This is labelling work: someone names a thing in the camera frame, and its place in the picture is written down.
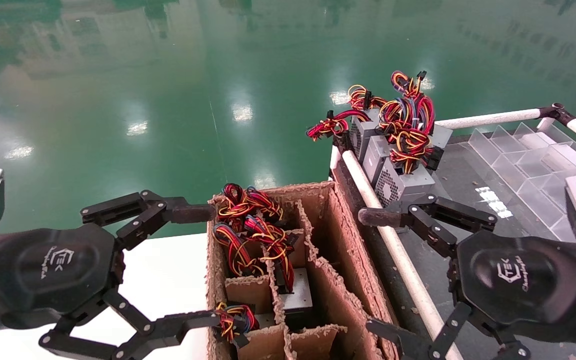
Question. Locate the frayed cardboard divider insert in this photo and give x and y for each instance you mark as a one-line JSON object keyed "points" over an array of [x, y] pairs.
{"points": [[333, 295]]}

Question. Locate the brown cardboard box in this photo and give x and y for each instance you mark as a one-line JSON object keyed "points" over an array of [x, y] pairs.
{"points": [[340, 235]]}

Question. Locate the short white pipe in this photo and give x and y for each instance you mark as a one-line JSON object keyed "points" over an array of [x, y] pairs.
{"points": [[334, 162]]}

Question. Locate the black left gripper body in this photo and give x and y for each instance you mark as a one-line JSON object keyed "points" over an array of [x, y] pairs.
{"points": [[58, 270]]}

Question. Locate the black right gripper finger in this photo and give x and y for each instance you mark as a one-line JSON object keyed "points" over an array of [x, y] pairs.
{"points": [[398, 342], [383, 217]]}

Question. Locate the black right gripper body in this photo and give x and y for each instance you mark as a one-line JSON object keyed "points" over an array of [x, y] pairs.
{"points": [[518, 280]]}

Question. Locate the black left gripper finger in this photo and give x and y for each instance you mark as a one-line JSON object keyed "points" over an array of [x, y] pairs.
{"points": [[168, 330], [188, 212]]}

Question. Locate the black pipe connector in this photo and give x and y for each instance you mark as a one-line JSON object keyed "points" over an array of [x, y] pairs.
{"points": [[557, 111]]}

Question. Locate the clear acrylic compartment organizer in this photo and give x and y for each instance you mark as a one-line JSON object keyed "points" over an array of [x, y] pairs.
{"points": [[518, 165]]}

